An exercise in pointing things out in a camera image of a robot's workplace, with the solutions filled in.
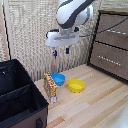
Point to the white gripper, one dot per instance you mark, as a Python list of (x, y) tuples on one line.
[(61, 37)]

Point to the colorful patterned snack box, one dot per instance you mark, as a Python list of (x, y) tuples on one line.
[(50, 87)]

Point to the brown drawer with dark rim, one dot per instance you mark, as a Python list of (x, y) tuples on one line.
[(113, 23)]

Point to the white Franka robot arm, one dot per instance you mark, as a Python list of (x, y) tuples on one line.
[(71, 11)]

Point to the dark wooden drawer cabinet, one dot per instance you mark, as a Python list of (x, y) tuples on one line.
[(96, 20)]

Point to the blue bowl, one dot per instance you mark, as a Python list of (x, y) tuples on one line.
[(59, 79)]

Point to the yellow bowl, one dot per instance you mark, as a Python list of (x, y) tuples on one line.
[(76, 85)]

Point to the woven beige folding screen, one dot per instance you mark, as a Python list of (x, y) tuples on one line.
[(26, 33)]

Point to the black fabric storage box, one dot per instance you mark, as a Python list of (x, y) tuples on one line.
[(20, 100)]

